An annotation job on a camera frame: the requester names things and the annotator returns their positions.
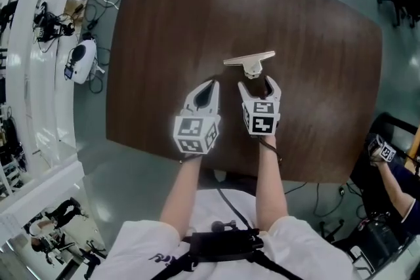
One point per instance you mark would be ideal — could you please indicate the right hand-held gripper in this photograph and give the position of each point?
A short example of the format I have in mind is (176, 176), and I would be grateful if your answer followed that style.
(261, 117)

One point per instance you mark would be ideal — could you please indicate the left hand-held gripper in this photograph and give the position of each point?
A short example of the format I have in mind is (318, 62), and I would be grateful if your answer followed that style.
(192, 131)

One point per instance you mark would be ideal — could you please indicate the metal clip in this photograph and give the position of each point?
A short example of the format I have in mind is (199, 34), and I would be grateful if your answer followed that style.
(250, 63)

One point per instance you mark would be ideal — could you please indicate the person's left forearm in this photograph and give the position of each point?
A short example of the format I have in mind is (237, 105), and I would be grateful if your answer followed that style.
(183, 193)

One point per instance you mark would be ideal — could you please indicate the person's right forearm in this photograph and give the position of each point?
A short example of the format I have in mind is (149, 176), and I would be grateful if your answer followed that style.
(270, 180)

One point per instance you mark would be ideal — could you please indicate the white rounded device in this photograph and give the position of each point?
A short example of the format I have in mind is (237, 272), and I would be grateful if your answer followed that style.
(82, 60)

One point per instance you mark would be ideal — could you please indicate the person's white shirt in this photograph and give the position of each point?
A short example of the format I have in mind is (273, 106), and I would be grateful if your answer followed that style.
(144, 249)

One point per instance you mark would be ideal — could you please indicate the white shelf rack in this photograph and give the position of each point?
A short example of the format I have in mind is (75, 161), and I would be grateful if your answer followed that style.
(33, 82)

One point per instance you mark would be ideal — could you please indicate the black equipment case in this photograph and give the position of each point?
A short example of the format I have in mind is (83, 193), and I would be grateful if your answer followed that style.
(374, 239)

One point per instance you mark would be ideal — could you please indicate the black chair frame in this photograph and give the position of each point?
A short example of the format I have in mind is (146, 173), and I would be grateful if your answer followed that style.
(377, 141)

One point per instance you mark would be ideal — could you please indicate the black chest harness mount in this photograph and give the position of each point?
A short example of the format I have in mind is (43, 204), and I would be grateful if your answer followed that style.
(223, 242)

